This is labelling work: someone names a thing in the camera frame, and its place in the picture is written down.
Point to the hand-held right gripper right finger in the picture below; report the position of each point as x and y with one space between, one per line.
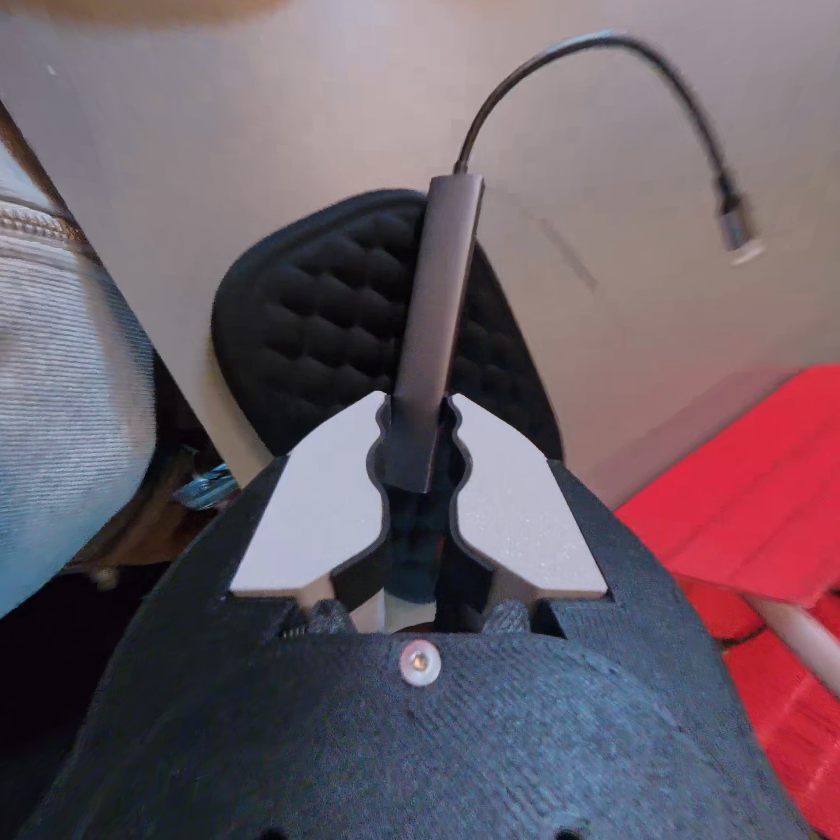
525 525

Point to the red plastic bin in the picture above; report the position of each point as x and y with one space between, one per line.
741 492

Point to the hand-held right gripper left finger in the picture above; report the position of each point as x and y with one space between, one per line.
308 518

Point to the black quilted foam pad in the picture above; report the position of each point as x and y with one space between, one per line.
315 315

